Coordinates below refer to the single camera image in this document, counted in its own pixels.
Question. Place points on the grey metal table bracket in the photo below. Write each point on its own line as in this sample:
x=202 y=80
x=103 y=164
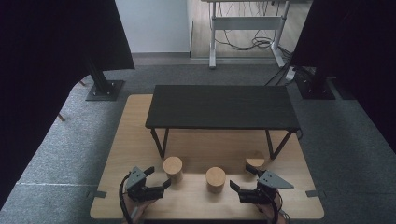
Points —
x=315 y=193
x=97 y=194

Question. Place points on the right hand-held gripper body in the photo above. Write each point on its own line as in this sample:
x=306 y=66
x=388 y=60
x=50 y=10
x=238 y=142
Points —
x=258 y=196

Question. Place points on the white desk frame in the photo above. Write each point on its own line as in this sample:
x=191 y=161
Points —
x=246 y=23

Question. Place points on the person's right hand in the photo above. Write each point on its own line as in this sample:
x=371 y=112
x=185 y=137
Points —
x=269 y=213

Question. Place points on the black riser shelf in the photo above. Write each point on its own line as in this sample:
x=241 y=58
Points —
x=218 y=105

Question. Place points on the glass jar with beige grains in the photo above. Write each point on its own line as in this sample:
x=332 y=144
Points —
x=255 y=160

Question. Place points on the black metal stand with base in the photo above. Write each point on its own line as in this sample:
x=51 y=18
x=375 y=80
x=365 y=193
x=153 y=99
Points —
x=104 y=90
x=317 y=90

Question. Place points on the wooden cylinder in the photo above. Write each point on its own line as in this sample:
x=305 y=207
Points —
x=215 y=177

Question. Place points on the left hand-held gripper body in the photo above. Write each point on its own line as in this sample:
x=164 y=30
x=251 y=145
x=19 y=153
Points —
x=140 y=193

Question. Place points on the black curtain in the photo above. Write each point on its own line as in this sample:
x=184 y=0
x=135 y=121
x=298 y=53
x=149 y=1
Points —
x=40 y=77
x=358 y=46

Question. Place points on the brown wooden leg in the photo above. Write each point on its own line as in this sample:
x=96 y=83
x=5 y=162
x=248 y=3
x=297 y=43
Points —
x=61 y=117
x=82 y=83

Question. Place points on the white power strip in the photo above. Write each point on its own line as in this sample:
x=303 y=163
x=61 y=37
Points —
x=290 y=74

